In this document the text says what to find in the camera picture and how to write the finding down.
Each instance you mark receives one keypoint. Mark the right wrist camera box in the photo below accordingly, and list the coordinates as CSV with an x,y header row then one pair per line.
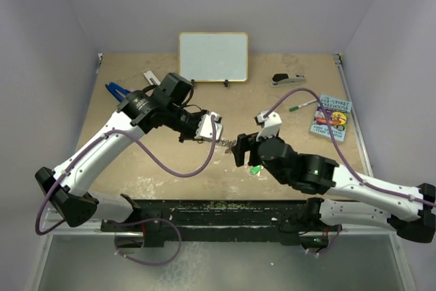
x,y
269,125

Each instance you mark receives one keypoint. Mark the black grey stapler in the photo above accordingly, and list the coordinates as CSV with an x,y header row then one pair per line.
x,y
285,79

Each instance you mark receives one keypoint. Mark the blue stapler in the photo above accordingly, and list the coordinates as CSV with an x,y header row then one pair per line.
x,y
117,91

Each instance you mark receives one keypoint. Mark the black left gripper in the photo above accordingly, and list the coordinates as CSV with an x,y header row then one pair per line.
x,y
191,135

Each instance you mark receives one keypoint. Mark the blue treehouse book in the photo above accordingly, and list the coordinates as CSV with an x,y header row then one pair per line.
x,y
338,112

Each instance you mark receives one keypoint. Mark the small whiteboard on stand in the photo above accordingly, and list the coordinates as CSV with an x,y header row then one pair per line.
x,y
213,56

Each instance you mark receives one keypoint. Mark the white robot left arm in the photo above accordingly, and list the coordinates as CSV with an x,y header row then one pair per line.
x,y
67,185

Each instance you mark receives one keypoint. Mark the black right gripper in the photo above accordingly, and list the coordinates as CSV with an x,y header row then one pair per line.
x,y
245,143

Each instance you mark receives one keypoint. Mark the large metal key ring disc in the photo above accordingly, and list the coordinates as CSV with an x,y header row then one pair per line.
x,y
226,144

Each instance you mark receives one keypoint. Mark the white staple remover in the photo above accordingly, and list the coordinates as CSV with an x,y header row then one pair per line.
x,y
151,78

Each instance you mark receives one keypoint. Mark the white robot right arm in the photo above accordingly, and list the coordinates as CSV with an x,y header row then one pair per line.
x,y
350,197

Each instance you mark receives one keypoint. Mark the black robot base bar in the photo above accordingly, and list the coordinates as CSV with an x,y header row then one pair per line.
x,y
288,222

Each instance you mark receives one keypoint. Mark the aluminium frame rail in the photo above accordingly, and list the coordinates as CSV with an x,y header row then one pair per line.
x,y
51,217

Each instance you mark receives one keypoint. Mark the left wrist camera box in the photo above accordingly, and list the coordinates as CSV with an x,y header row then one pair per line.
x,y
209,127

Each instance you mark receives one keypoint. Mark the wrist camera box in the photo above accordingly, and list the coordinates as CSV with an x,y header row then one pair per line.
x,y
209,127
269,125

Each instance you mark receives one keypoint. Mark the green capped marker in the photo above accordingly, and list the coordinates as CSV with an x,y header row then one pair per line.
x,y
295,108

